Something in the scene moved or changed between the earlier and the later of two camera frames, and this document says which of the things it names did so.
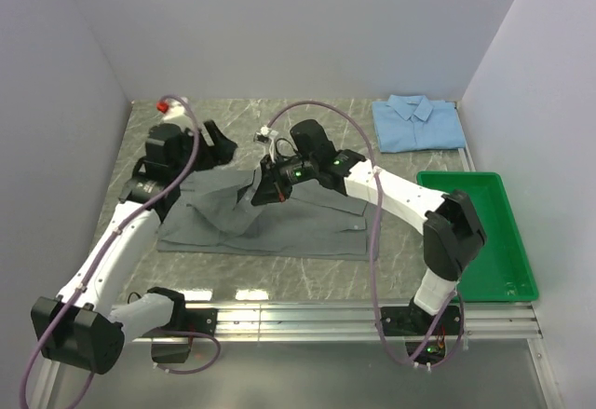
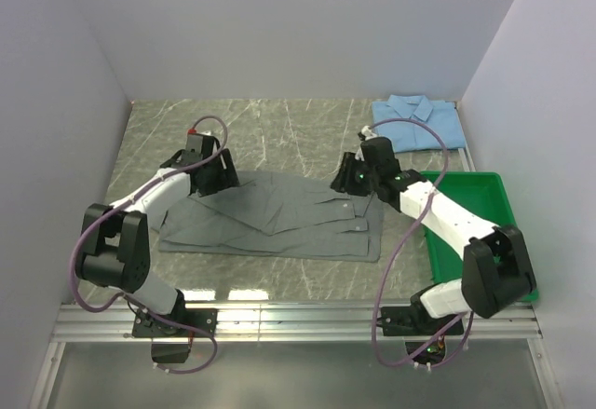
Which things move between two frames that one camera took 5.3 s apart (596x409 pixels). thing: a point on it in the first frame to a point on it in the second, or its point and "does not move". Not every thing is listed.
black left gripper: x=219 y=152 to x=227 y=177
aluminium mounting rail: x=503 y=321 does not move
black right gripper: x=272 y=188 to x=343 y=180
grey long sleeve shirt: x=313 y=223 does not move
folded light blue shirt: x=413 y=123 does not move
